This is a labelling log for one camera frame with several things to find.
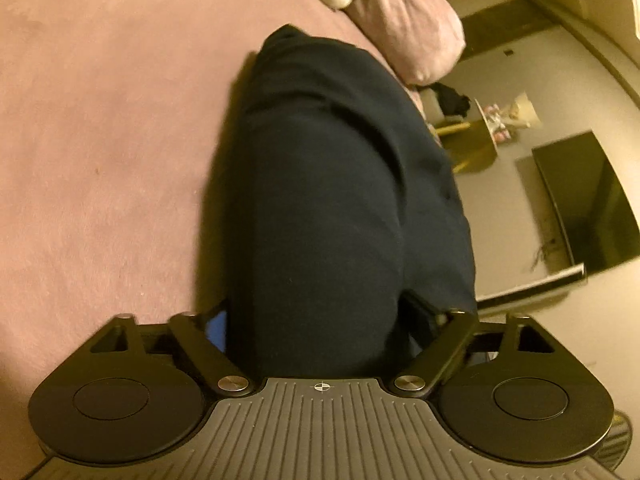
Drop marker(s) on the white stool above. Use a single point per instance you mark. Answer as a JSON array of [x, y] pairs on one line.
[[430, 105]]

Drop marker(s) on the pink bed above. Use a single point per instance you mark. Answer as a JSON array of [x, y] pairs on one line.
[[100, 135]]

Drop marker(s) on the black screen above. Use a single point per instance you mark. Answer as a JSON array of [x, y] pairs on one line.
[[585, 200]]

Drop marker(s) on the yellow box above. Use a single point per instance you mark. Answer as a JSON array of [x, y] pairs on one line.
[[475, 145]]

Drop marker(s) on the navy zip jacket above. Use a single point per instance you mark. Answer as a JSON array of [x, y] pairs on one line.
[[325, 185]]

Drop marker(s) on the white shelf board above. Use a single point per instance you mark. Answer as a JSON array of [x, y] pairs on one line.
[[530, 287]]

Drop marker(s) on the black bag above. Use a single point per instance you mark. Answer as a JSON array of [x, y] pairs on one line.
[[452, 97]]

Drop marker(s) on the pink flower bouquet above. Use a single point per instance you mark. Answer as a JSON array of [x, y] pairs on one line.
[[510, 115]]

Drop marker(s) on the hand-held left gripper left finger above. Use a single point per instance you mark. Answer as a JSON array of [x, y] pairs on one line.
[[218, 328]]

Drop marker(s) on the pink pillow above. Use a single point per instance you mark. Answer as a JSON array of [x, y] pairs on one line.
[[415, 25]]

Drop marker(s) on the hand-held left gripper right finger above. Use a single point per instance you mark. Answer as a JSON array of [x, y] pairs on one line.
[[424, 316]]

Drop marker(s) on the wooden headboard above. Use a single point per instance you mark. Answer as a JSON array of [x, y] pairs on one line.
[[495, 15]]

